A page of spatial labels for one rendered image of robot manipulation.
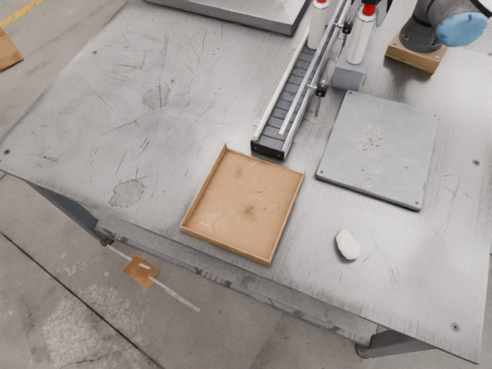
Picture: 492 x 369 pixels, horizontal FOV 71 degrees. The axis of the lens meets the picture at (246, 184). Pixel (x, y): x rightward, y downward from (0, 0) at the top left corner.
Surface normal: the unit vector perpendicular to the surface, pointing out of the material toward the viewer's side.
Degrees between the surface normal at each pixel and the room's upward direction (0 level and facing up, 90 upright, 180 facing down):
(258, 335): 0
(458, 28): 94
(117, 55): 0
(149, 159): 0
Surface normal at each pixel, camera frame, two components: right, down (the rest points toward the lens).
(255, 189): -0.04, -0.48
